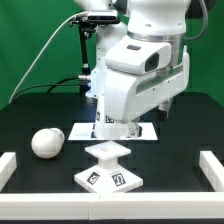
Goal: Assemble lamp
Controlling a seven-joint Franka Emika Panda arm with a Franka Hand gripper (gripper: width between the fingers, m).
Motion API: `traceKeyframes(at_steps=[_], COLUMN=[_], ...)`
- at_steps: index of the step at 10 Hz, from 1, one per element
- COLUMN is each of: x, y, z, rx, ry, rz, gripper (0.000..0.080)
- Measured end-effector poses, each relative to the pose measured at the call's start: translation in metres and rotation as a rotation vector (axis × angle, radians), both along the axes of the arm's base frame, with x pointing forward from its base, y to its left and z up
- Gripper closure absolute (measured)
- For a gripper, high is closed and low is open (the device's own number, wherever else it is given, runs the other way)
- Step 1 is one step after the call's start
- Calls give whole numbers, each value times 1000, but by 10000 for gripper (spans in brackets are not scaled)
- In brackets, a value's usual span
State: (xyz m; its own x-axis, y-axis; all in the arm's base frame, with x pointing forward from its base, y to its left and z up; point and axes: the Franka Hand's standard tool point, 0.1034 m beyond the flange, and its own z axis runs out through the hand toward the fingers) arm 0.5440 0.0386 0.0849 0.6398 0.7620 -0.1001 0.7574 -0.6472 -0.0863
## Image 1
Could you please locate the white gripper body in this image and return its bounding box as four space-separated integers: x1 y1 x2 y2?
104 47 189 124

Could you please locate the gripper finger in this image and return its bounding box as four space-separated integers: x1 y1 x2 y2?
127 121 141 138
157 99 173 122

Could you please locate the white lamp base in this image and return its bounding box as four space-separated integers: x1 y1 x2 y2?
74 141 143 193

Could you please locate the white lamp bulb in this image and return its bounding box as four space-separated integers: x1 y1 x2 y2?
31 128 65 159

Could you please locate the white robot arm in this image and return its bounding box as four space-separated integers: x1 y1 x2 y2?
74 0 214 140

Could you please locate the white lamp shade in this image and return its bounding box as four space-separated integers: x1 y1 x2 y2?
94 94 137 140

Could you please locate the white tag sheet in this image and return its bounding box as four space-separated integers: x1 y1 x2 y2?
68 122 158 141

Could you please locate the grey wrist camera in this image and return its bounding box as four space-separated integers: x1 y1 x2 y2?
105 36 171 75

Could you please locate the black cable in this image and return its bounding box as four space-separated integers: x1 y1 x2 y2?
12 76 82 101

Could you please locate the white right rail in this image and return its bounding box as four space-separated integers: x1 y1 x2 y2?
199 151 224 192

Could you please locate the white rail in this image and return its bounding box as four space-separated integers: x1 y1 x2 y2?
0 192 224 220
199 151 224 192
0 152 17 192

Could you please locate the white front rail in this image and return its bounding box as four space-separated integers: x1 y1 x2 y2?
0 192 224 220

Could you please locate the black camera stand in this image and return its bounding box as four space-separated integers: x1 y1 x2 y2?
78 25 92 95

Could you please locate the black rear camera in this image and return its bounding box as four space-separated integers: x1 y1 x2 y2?
69 9 122 28

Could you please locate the white camera cable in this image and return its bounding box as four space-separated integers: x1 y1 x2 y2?
8 11 88 104

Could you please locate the white left rail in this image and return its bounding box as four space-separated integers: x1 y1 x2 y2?
0 152 17 192

